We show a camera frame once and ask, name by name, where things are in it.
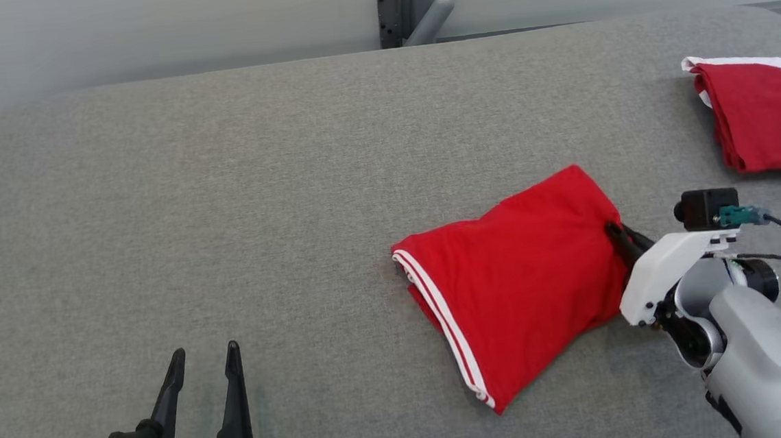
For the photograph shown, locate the grey metal stand post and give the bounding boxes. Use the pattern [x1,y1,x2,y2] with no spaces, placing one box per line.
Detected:
[376,0,458,50]

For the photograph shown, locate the red and white jersey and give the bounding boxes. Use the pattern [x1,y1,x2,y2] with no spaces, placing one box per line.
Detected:
[386,162,641,423]

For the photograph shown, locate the red shorts with white stripes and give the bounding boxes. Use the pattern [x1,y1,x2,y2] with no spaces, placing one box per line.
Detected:
[680,50,781,187]

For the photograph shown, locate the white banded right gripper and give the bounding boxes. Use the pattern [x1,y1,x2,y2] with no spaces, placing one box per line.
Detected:
[603,213,746,330]

